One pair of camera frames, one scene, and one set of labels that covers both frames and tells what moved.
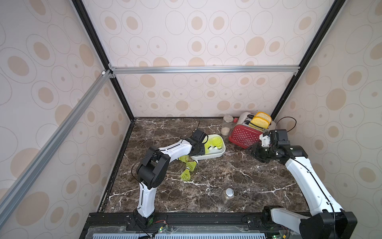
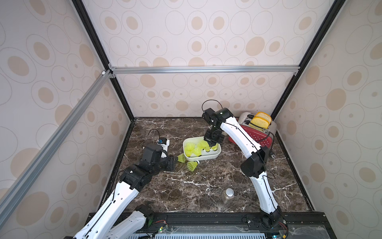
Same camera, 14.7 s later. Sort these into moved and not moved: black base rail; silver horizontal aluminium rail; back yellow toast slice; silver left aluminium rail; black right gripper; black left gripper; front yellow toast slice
Moved: black left gripper; black right gripper
Not moved: front yellow toast slice; silver horizontal aluminium rail; back yellow toast slice; silver left aluminium rail; black base rail
